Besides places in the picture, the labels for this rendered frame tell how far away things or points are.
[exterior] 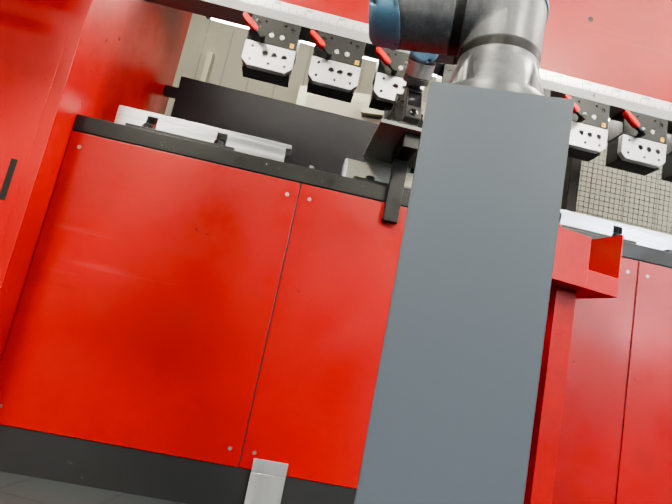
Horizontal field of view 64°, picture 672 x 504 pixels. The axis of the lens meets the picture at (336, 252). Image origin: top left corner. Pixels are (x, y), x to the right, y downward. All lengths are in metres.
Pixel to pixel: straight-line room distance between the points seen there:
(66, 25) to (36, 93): 0.19
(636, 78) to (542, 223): 1.41
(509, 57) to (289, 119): 1.50
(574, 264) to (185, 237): 0.93
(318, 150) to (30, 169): 1.11
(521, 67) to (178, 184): 0.94
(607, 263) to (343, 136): 1.17
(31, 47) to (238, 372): 0.93
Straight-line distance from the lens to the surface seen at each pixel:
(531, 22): 0.85
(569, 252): 1.30
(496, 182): 0.69
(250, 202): 1.42
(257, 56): 1.69
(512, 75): 0.77
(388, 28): 0.85
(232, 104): 2.23
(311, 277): 1.39
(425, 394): 0.64
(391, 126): 1.40
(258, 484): 1.41
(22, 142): 1.47
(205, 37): 4.36
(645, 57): 2.11
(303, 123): 2.20
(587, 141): 1.87
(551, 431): 1.34
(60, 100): 1.48
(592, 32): 2.05
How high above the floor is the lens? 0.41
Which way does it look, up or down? 10 degrees up
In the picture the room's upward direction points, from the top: 11 degrees clockwise
